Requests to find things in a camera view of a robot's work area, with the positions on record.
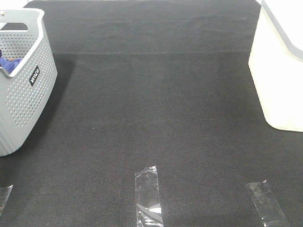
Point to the black table mat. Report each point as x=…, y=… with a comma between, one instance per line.
x=151, y=83

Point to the middle clear tape strip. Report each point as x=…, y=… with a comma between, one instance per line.
x=147, y=198

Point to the clear tape strip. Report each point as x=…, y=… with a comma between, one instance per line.
x=266, y=205
x=4, y=195
x=147, y=198

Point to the grey perforated laundry basket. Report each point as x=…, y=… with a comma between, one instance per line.
x=24, y=90

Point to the cream white laundry basket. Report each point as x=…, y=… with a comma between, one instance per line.
x=276, y=63

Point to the blue cloth in basket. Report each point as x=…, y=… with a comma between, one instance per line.
x=9, y=65

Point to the right clear tape strip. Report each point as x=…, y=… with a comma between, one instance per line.
x=266, y=205

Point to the left clear tape strip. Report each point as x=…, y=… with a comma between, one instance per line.
x=4, y=195

